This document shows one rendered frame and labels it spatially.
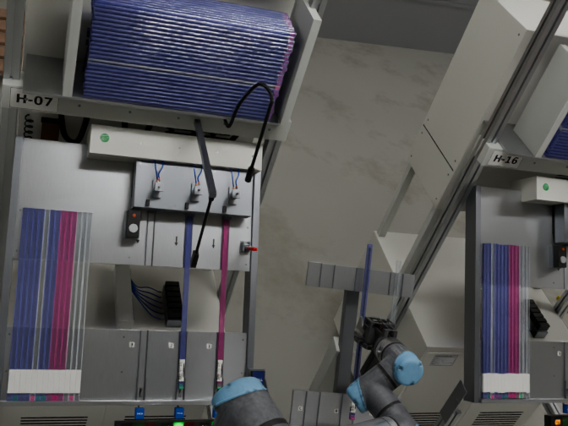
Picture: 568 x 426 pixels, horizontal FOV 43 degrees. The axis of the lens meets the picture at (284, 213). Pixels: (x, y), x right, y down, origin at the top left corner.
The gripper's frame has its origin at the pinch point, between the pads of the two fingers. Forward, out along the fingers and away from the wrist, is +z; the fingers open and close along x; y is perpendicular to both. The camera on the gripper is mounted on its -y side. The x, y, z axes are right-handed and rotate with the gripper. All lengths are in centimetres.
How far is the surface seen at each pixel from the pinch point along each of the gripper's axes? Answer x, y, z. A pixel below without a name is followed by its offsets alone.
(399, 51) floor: -167, 121, 432
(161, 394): 54, -25, 2
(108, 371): 69, -20, 3
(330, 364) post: 2.8, -15.2, 10.7
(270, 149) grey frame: 31, 46, 22
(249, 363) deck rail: 29.6, -14.9, 5.6
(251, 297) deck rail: 31.1, 3.0, 11.7
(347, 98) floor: -96, 71, 337
